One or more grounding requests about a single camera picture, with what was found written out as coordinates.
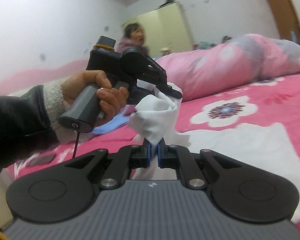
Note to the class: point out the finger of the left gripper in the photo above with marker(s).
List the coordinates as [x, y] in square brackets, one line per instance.
[136, 94]
[171, 89]

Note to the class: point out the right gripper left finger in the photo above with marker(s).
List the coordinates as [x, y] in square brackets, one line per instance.
[63, 191]

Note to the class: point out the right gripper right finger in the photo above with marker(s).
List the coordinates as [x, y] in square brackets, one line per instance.
[239, 190]

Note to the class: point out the white shirt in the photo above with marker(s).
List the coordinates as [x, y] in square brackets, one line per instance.
[227, 144]

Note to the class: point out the operator left hand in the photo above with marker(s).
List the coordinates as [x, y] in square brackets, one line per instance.
[97, 94]

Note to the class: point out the blue cloth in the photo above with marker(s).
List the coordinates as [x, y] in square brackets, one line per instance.
[117, 122]

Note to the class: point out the person in purple jacket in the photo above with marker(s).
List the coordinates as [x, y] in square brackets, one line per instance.
[134, 37]

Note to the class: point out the yellow green wardrobe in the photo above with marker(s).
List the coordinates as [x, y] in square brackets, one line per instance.
[166, 27]

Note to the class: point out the pink white headboard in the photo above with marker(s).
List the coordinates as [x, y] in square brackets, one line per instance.
[25, 80]

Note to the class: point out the pink floral bed blanket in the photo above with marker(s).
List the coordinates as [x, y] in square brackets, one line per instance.
[252, 104]

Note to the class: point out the pink grey rolled duvet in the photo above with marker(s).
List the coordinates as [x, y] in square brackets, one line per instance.
[240, 61]

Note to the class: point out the brown wooden door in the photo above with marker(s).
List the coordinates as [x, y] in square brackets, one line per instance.
[286, 19]

